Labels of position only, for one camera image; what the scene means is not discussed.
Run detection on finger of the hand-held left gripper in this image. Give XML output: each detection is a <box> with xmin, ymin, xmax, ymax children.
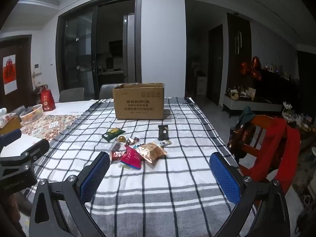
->
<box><xmin>0</xmin><ymin>139</ymin><xmax>50</xmax><ymax>170</ymax></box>
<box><xmin>0</xmin><ymin>129</ymin><xmax>22</xmax><ymax>151</ymax></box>

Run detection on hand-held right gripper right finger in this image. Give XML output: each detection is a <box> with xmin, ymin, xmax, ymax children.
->
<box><xmin>209</xmin><ymin>152</ymin><xmax>291</xmax><ymax>237</ymax></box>

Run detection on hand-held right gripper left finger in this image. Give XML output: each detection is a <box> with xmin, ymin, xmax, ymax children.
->
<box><xmin>30</xmin><ymin>152</ymin><xmax>110</xmax><ymax>237</ymax></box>

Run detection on red white small packet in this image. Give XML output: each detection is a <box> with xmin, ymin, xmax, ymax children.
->
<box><xmin>111</xmin><ymin>150</ymin><xmax>126</xmax><ymax>162</ymax></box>

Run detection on pink snack packet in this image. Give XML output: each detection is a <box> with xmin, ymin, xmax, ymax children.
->
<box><xmin>120</xmin><ymin>145</ymin><xmax>145</xmax><ymax>170</ymax></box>

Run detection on green snack packet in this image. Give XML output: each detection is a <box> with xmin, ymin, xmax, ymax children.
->
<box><xmin>102</xmin><ymin>128</ymin><xmax>126</xmax><ymax>142</ymax></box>

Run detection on gold brown snack packet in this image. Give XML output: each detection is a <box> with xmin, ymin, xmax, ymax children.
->
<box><xmin>136</xmin><ymin>142</ymin><xmax>168</xmax><ymax>164</ymax></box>

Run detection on black snack packet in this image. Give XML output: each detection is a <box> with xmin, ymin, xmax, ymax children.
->
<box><xmin>158</xmin><ymin>125</ymin><xmax>169</xmax><ymax>140</ymax></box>

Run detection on brown cardboard box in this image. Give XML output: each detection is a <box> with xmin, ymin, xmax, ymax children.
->
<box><xmin>113</xmin><ymin>83</ymin><xmax>165</xmax><ymax>119</ymax></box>

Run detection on person's left forearm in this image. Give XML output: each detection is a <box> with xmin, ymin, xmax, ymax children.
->
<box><xmin>8</xmin><ymin>193</ymin><xmax>31</xmax><ymax>219</ymax></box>

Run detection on brown tissue box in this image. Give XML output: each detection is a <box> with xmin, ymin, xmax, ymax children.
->
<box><xmin>0</xmin><ymin>109</ymin><xmax>22</xmax><ymax>136</ymax></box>

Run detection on floral table mat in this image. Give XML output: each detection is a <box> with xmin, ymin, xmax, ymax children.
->
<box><xmin>21</xmin><ymin>114</ymin><xmax>82</xmax><ymax>142</ymax></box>

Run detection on grey dining chair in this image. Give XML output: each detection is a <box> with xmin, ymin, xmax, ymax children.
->
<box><xmin>99</xmin><ymin>83</ymin><xmax>139</xmax><ymax>100</ymax></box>
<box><xmin>59</xmin><ymin>87</ymin><xmax>85</xmax><ymax>103</ymax></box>
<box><xmin>10</xmin><ymin>105</ymin><xmax>28</xmax><ymax>116</ymax></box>

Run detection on clear plastic container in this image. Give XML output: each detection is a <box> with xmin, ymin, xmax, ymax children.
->
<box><xmin>19</xmin><ymin>104</ymin><xmax>44</xmax><ymax>124</ymax></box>

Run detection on red gift bag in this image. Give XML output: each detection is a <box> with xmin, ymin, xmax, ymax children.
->
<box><xmin>40</xmin><ymin>89</ymin><xmax>56</xmax><ymax>111</ymax></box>

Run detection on white storage rack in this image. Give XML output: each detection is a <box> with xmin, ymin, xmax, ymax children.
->
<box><xmin>33</xmin><ymin>84</ymin><xmax>47</xmax><ymax>104</ymax></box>

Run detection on wooden chair with red cloth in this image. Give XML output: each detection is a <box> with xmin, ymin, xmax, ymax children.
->
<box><xmin>241</xmin><ymin>117</ymin><xmax>301</xmax><ymax>194</ymax></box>

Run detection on red white door poster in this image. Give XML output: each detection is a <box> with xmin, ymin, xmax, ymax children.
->
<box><xmin>2</xmin><ymin>54</ymin><xmax>16</xmax><ymax>95</ymax></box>

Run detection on checkered grey white tablecloth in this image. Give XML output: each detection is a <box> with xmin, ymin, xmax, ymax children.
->
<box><xmin>25</xmin><ymin>96</ymin><xmax>252</xmax><ymax>237</ymax></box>

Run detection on green patterned cloth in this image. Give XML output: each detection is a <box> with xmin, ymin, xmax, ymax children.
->
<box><xmin>237</xmin><ymin>106</ymin><xmax>255</xmax><ymax>125</ymax></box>

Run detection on white sideboard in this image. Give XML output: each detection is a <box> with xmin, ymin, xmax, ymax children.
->
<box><xmin>222</xmin><ymin>94</ymin><xmax>283</xmax><ymax>118</ymax></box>

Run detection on white lotus ornament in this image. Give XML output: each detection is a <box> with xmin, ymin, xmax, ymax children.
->
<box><xmin>282</xmin><ymin>101</ymin><xmax>295</xmax><ymax>122</ymax></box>

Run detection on white box on floor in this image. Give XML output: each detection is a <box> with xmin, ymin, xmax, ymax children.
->
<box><xmin>197</xmin><ymin>76</ymin><xmax>207</xmax><ymax>95</ymax></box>

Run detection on red foil balloons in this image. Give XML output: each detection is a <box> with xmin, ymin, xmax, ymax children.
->
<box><xmin>241</xmin><ymin>56</ymin><xmax>262</xmax><ymax>81</ymax></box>

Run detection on sliding glass door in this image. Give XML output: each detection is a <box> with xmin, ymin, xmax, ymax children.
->
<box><xmin>56</xmin><ymin>0</ymin><xmax>142</xmax><ymax>100</ymax></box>

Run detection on dark wardrobe door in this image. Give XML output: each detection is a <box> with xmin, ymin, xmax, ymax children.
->
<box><xmin>227</xmin><ymin>12</ymin><xmax>252</xmax><ymax>97</ymax></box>

